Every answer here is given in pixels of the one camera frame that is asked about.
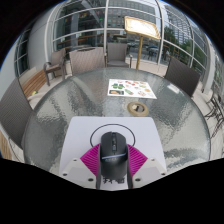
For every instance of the white mouse pad with drawing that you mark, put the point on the white mouse pad with drawing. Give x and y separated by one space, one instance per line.
80 133

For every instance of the picture card with food photos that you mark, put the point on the picture card with food photos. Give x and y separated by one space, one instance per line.
131 88

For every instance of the gold-framed sign stand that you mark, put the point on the gold-framed sign stand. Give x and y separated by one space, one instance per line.
141 26

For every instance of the dark metal outdoor furniture group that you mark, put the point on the dark metal outdoor furniture group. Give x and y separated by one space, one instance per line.
216 103

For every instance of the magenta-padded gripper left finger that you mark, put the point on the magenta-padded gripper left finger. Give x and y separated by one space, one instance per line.
88 163

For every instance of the brown wicker chair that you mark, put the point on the brown wicker chair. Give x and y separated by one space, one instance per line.
57 58
86 60
116 51
181 76
13 110

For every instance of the black computer mouse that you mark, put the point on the black computer mouse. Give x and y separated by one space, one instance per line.
114 156

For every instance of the wooden slatted bench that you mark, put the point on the wooden slatted bench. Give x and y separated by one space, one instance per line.
5 146
33 83

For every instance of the tan tape roll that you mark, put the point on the tan tape roll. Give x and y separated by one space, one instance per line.
130 109

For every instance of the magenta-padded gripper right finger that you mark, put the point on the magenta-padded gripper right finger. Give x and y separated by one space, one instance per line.
138 163

